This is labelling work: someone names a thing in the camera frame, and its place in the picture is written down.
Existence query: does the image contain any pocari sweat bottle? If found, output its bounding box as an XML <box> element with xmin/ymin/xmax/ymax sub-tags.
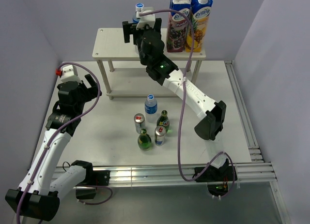
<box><xmin>144</xmin><ymin>94</ymin><xmax>157</xmax><ymax>123</ymax></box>
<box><xmin>132</xmin><ymin>3</ymin><xmax>144</xmax><ymax>24</ymax></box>

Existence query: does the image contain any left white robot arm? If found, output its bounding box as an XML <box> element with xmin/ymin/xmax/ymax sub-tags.
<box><xmin>5</xmin><ymin>73</ymin><xmax>102</xmax><ymax>224</ymax></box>

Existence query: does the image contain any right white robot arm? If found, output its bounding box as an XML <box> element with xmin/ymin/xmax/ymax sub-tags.
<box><xmin>122</xmin><ymin>18</ymin><xmax>237</xmax><ymax>185</ymax></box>

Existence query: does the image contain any white two-tier shelf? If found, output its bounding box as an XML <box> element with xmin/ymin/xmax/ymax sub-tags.
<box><xmin>92</xmin><ymin>28</ymin><xmax>206</xmax><ymax>100</ymax></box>

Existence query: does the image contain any purple grape juice carton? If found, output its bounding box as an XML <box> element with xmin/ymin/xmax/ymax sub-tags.
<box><xmin>166</xmin><ymin>0</ymin><xmax>191</xmax><ymax>52</ymax></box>

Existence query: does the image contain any yellow pineapple juice carton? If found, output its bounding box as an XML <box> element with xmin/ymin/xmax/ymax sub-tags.
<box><xmin>185</xmin><ymin>0</ymin><xmax>213</xmax><ymax>52</ymax></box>

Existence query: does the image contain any rear silver energy can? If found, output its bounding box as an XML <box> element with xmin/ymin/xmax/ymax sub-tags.
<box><xmin>134</xmin><ymin>113</ymin><xmax>146</xmax><ymax>134</ymax></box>

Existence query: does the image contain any silver energy can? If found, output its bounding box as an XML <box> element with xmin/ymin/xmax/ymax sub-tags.
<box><xmin>155</xmin><ymin>126</ymin><xmax>166</xmax><ymax>146</ymax></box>
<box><xmin>134</xmin><ymin>113</ymin><xmax>146</xmax><ymax>134</ymax></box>

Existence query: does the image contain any front green glass bottle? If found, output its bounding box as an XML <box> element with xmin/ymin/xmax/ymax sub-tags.
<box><xmin>138</xmin><ymin>129</ymin><xmax>152</xmax><ymax>151</ymax></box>

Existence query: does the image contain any green glass bottle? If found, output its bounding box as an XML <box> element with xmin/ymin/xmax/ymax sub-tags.
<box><xmin>156</xmin><ymin>110</ymin><xmax>170</xmax><ymax>132</ymax></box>
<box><xmin>138</xmin><ymin>129</ymin><xmax>152</xmax><ymax>151</ymax></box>

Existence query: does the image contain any rear green glass bottle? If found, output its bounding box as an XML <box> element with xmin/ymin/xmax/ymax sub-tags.
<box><xmin>156</xmin><ymin>110</ymin><xmax>170</xmax><ymax>132</ymax></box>

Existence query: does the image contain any front silver energy can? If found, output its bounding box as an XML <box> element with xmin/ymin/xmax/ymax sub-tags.
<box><xmin>155</xmin><ymin>126</ymin><xmax>166</xmax><ymax>146</ymax></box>

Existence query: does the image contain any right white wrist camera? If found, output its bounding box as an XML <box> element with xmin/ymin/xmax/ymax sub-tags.
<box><xmin>136</xmin><ymin>7</ymin><xmax>155</xmax><ymax>30</ymax></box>

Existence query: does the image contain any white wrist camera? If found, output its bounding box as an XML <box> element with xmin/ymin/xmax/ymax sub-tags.
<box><xmin>136</xmin><ymin>7</ymin><xmax>155</xmax><ymax>30</ymax></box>
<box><xmin>55</xmin><ymin>64</ymin><xmax>81</xmax><ymax>83</ymax></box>

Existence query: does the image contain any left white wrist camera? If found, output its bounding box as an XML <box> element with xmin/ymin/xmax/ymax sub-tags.
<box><xmin>55</xmin><ymin>64</ymin><xmax>81</xmax><ymax>83</ymax></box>

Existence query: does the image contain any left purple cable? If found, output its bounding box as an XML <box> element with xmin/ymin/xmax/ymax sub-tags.
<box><xmin>15</xmin><ymin>61</ymin><xmax>113</xmax><ymax>224</ymax></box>

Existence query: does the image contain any purple cable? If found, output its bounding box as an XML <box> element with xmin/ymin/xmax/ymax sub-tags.
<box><xmin>139</xmin><ymin>9</ymin><xmax>237</xmax><ymax>198</ymax></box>
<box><xmin>15</xmin><ymin>61</ymin><xmax>113</xmax><ymax>224</ymax></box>

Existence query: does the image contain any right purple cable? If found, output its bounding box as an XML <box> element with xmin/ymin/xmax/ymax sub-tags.
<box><xmin>139</xmin><ymin>9</ymin><xmax>237</xmax><ymax>198</ymax></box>

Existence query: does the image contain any aluminium frame rail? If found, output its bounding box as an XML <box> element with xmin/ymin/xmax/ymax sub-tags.
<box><xmin>52</xmin><ymin>60</ymin><xmax>291</xmax><ymax>224</ymax></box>

